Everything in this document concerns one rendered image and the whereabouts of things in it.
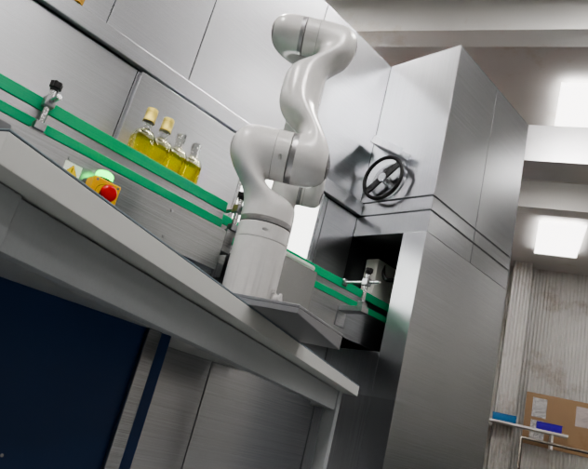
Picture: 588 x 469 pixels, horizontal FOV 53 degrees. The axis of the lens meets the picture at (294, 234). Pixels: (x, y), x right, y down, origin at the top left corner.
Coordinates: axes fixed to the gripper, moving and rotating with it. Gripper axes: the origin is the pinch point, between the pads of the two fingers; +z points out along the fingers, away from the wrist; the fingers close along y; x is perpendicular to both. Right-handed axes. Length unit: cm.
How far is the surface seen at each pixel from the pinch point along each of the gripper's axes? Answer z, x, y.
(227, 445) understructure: 52, -36, -37
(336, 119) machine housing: -86, -36, -49
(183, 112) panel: -46, -35, 22
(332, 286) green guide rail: -11, -17, -50
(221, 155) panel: -40, -34, 2
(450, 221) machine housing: -53, 3, -90
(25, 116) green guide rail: -8, -11, 72
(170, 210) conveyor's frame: -3.7, -7.6, 30.7
